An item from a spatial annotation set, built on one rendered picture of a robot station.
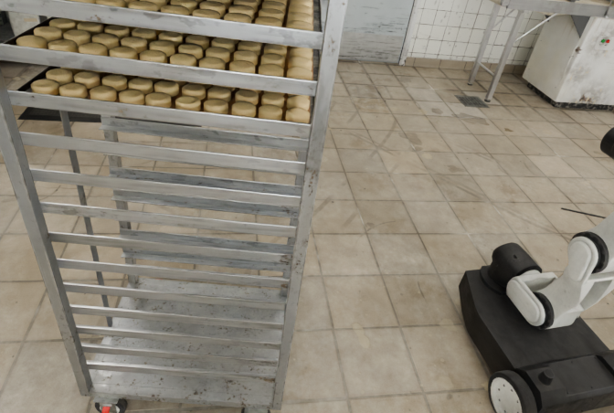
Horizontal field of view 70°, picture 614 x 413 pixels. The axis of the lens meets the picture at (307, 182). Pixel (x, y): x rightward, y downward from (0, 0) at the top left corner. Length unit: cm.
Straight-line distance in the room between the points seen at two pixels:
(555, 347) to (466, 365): 35
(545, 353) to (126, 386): 153
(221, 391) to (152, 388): 22
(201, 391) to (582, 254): 134
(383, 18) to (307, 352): 366
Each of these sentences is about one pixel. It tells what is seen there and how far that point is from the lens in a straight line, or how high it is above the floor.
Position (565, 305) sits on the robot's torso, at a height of 39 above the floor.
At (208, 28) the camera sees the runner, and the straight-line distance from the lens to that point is 82.
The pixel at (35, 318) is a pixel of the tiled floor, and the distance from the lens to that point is 211.
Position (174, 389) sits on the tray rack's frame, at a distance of 163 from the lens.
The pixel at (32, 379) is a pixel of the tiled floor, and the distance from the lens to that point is 194.
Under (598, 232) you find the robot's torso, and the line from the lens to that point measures 175.
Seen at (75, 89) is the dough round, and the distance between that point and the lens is 101.
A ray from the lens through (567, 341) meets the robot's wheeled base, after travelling 213.
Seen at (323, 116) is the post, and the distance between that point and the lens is 83.
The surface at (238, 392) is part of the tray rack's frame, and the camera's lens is 161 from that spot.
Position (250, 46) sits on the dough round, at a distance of 100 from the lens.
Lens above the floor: 156
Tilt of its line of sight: 35 degrees down
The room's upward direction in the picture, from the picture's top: 8 degrees clockwise
